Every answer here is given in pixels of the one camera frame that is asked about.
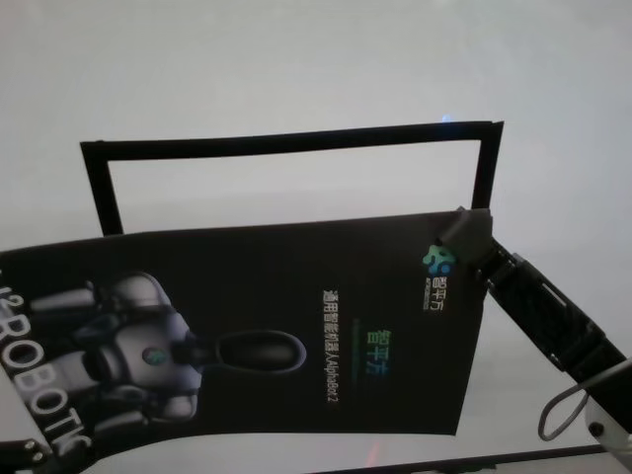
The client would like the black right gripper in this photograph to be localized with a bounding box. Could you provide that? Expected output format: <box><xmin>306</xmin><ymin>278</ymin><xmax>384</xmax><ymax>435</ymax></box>
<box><xmin>434</xmin><ymin>205</ymin><xmax>628</xmax><ymax>391</ymax></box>

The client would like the black robot print poster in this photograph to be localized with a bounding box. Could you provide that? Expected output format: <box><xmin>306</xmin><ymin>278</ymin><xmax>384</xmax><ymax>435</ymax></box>
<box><xmin>0</xmin><ymin>207</ymin><xmax>493</xmax><ymax>463</ymax></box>

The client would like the black tape frame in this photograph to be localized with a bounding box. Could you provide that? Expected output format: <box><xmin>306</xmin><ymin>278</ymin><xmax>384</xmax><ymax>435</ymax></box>
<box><xmin>79</xmin><ymin>119</ymin><xmax>505</xmax><ymax>237</ymax></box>

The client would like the grey looped cable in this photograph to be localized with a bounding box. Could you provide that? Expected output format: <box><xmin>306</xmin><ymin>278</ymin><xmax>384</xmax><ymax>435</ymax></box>
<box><xmin>537</xmin><ymin>377</ymin><xmax>596</xmax><ymax>443</ymax></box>

